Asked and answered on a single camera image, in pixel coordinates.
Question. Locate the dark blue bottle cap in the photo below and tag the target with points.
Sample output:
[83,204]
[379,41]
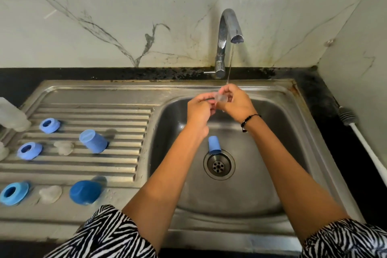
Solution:
[85,192]

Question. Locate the person's left hand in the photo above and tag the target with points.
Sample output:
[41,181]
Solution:
[198,114]

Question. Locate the clear plastic baby bottle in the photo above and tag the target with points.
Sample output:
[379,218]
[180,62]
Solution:
[12,115]

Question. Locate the person's right forearm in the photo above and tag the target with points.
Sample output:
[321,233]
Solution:
[290,176]

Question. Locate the zebra striped shirt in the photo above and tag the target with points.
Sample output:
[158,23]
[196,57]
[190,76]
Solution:
[105,233]

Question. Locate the person's right hand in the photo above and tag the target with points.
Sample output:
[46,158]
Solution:
[238,103]

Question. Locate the translucent grey plastic cap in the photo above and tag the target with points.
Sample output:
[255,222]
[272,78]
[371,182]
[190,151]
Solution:
[110,133]
[100,180]

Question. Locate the round metal drain strainer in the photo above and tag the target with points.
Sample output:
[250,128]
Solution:
[219,165]

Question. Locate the person's right fingers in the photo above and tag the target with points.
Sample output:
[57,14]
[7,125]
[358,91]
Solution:
[227,90]

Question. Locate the clear plastic bottle part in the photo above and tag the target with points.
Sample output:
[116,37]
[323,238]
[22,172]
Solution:
[3,151]

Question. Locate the person's left forearm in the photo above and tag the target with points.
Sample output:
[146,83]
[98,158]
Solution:
[169,176]

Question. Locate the light blue bottle cap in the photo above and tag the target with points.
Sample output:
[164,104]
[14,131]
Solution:
[93,141]

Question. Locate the small light blue cap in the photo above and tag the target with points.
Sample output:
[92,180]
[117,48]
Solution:
[214,145]

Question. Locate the person's left fingers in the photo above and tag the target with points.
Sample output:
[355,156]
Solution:
[205,100]

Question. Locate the chrome faucet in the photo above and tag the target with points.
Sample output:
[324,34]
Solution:
[225,37]

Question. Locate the clear silicone bottle nipple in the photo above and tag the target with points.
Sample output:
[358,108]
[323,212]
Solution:
[64,147]
[220,97]
[50,194]

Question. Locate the stainless steel sink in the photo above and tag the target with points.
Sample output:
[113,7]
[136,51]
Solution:
[257,182]

